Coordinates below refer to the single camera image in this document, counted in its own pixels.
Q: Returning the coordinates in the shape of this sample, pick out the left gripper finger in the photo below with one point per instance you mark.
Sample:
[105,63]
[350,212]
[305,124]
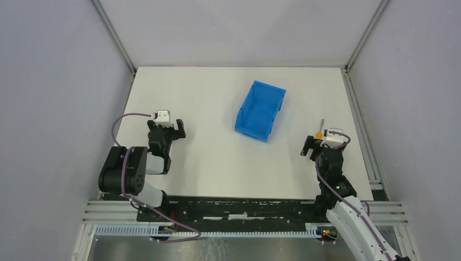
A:
[151,125]
[180,132]

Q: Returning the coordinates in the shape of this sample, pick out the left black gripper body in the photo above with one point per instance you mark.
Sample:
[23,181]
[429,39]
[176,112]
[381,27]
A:
[165,130]

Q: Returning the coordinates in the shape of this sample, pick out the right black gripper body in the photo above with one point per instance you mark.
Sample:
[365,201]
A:
[316,143]

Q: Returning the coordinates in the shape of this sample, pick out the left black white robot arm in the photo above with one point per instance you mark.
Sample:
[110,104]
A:
[128,168]

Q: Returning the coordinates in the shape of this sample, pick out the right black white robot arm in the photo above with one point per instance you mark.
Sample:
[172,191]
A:
[339,203]

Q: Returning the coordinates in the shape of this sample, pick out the blue plastic storage bin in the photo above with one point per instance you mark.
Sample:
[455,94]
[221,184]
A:
[257,114]

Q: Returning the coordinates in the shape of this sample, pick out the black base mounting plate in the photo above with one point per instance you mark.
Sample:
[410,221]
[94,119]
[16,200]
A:
[227,214]

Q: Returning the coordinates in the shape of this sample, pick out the orange handled screwdriver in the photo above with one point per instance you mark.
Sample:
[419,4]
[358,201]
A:
[319,134]

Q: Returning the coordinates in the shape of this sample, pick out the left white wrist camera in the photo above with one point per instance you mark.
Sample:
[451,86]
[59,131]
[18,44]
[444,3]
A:
[162,118]

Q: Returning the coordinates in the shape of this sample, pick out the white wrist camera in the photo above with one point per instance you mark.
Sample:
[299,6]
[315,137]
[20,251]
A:
[331,138]
[162,118]

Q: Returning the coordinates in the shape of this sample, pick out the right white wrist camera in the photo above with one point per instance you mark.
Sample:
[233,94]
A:
[331,138]

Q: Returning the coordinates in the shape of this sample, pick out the aluminium frame rail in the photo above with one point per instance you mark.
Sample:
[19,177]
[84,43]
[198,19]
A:
[112,213]

